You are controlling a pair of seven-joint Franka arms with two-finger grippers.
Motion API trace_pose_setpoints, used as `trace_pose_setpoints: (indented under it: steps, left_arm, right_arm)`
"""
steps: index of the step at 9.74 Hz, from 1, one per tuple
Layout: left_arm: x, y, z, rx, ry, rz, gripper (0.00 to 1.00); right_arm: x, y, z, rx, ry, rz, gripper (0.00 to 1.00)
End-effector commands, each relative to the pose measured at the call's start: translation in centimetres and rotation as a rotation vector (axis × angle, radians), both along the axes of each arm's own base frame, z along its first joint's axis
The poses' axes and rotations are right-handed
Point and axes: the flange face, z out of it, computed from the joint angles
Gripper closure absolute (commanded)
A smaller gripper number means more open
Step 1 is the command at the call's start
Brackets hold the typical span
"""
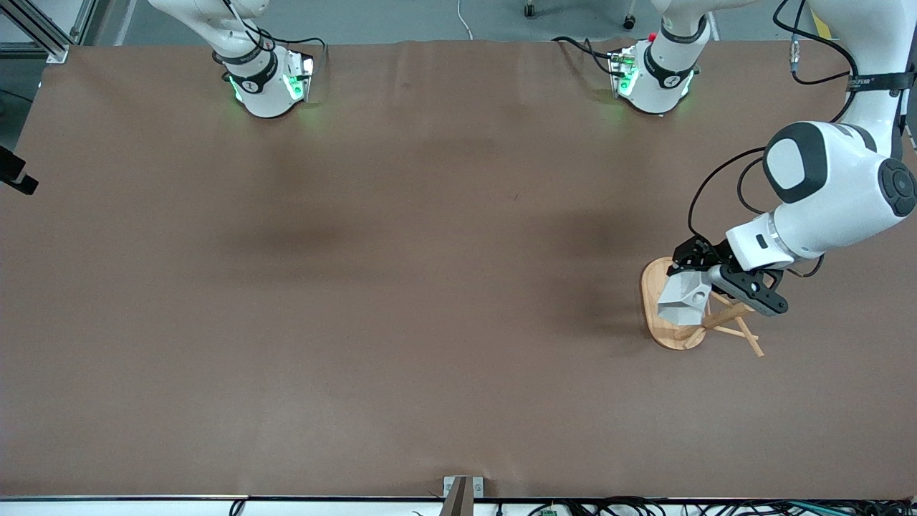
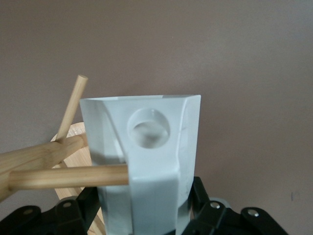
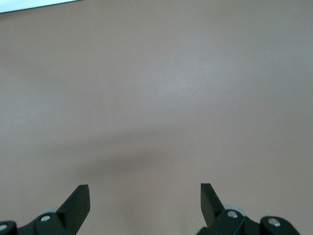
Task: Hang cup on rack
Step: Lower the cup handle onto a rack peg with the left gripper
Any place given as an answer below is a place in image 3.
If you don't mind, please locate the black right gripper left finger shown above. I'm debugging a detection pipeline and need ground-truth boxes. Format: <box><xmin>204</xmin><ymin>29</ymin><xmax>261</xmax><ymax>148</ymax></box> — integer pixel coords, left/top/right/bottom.
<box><xmin>0</xmin><ymin>184</ymin><xmax>91</xmax><ymax>235</ymax></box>

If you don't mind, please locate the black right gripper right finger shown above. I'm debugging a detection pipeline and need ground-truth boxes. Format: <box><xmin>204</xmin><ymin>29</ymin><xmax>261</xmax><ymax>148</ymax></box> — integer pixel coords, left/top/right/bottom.
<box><xmin>195</xmin><ymin>183</ymin><xmax>302</xmax><ymax>235</ymax></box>

